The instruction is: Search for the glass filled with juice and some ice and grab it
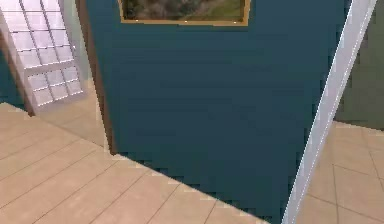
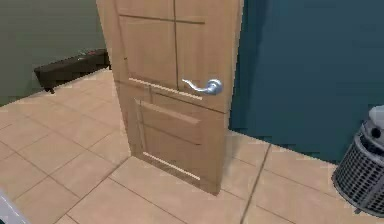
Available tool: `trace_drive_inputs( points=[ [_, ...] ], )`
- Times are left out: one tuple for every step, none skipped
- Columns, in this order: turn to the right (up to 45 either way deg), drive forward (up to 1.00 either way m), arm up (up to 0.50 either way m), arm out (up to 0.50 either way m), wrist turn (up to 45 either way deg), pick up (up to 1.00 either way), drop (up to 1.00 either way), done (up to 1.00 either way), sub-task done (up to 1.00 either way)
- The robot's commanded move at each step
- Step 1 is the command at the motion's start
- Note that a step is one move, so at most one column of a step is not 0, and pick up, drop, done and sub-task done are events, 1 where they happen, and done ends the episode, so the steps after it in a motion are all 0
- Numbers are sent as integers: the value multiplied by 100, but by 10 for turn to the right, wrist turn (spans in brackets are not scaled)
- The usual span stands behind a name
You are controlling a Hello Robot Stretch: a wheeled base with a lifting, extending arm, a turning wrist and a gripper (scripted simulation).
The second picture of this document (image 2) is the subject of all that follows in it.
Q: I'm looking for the grey mesh bin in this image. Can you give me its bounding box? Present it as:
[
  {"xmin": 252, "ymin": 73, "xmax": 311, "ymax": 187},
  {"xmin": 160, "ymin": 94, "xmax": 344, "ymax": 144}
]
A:
[{"xmin": 331, "ymin": 105, "xmax": 384, "ymax": 218}]

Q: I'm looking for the low black bench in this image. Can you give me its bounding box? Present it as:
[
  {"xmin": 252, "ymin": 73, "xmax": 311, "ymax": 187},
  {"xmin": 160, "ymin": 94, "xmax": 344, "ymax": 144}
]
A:
[{"xmin": 33, "ymin": 48, "xmax": 112, "ymax": 95}]

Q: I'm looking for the light wooden room door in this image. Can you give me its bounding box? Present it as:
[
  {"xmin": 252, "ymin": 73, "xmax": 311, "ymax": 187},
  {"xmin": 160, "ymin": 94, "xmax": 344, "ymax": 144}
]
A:
[{"xmin": 95, "ymin": 0, "xmax": 245, "ymax": 196}]

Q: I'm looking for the pale grey white object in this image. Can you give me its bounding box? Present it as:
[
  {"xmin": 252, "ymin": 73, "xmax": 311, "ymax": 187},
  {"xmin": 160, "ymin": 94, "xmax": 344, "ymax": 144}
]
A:
[{"xmin": 0, "ymin": 190, "xmax": 22, "ymax": 224}]

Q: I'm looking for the silver lever door handle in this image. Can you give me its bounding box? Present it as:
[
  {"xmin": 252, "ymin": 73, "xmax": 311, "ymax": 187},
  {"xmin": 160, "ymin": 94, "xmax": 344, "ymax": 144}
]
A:
[{"xmin": 181, "ymin": 78, "xmax": 224, "ymax": 96}]

